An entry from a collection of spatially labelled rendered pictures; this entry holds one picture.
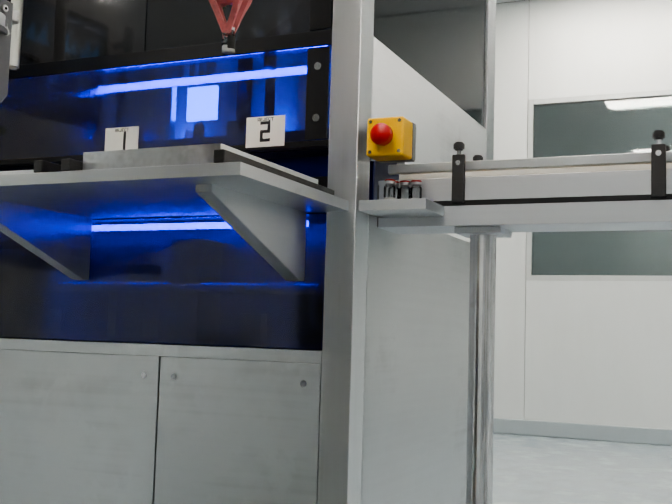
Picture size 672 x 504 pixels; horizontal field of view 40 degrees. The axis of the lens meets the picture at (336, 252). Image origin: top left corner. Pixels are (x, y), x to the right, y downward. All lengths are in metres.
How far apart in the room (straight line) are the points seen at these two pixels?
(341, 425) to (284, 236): 0.36
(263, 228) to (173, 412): 0.47
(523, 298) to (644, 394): 0.97
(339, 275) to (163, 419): 0.47
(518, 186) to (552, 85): 4.78
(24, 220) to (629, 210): 1.11
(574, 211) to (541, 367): 4.61
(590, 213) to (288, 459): 0.71
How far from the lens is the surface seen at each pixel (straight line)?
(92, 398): 1.99
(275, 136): 1.80
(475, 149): 2.50
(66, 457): 2.04
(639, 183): 1.69
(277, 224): 1.63
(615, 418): 6.22
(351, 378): 1.69
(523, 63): 6.58
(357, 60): 1.76
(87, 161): 1.56
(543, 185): 1.72
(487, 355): 1.76
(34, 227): 1.88
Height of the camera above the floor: 0.64
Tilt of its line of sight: 5 degrees up
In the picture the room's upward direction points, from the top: 2 degrees clockwise
